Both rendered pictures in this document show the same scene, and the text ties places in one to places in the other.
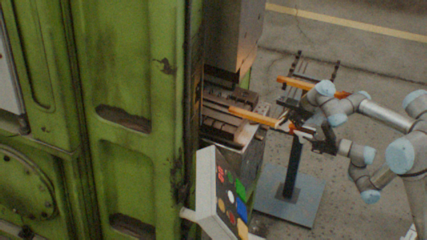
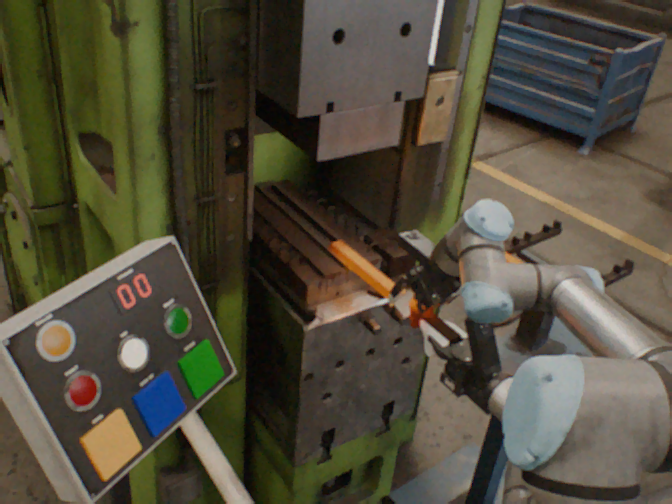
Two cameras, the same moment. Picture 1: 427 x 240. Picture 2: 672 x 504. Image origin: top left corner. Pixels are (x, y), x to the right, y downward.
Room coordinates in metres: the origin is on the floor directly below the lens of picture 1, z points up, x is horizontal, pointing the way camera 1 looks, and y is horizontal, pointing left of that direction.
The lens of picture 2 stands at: (0.91, -0.75, 1.83)
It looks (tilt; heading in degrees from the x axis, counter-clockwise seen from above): 33 degrees down; 30
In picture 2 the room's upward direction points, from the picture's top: 6 degrees clockwise
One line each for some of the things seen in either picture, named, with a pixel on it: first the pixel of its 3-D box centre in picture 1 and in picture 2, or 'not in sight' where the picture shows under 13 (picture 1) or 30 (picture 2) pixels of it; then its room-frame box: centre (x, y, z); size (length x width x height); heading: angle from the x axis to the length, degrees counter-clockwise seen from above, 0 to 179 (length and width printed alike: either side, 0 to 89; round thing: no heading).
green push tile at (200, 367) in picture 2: (239, 191); (199, 368); (1.54, -0.13, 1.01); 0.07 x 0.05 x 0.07; 3
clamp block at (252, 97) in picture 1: (244, 99); (389, 251); (2.18, -0.15, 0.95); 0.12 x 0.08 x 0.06; 68
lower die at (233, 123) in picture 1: (201, 110); (295, 235); (2.07, 0.06, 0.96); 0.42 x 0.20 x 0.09; 68
